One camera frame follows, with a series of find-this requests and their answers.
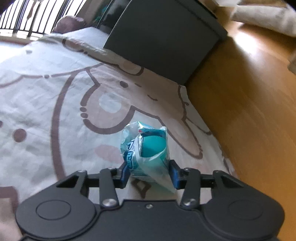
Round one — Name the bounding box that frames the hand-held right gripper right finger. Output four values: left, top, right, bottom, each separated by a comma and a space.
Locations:
169, 160, 245, 209

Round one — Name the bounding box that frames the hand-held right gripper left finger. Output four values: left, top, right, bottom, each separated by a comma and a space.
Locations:
55, 162, 130, 207

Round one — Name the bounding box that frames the teal snack wrapper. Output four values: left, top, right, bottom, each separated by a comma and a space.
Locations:
120, 120, 178, 194

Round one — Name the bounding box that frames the grey storage box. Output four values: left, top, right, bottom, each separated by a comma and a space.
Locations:
103, 0, 228, 85

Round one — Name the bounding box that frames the pink plush cushion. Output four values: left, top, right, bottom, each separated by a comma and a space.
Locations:
52, 15, 88, 34

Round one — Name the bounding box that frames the teal patterned bag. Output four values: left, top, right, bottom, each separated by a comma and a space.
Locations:
91, 0, 112, 29

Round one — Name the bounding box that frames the black window railing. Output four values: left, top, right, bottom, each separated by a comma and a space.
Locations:
0, 0, 86, 38

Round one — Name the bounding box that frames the beige pillow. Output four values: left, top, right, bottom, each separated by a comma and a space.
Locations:
231, 4, 296, 37

